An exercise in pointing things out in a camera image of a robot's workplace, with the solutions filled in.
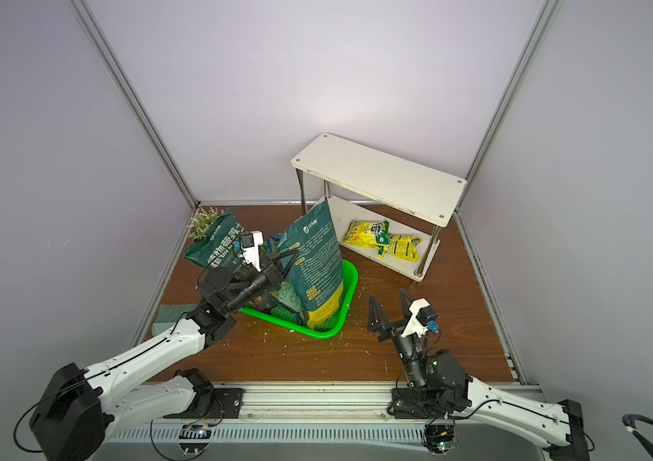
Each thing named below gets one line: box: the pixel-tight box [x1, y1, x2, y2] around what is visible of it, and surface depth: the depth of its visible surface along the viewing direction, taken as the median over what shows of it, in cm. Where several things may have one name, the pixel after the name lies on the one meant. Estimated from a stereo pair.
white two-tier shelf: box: [290, 132, 467, 283], surface depth 87 cm
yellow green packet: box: [341, 218, 390, 257], surface depth 97 cm
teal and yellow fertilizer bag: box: [282, 198, 344, 330], surface depth 77 cm
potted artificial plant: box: [187, 206, 224, 242], surface depth 92 cm
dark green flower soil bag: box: [184, 207, 244, 268], surface depth 81 cm
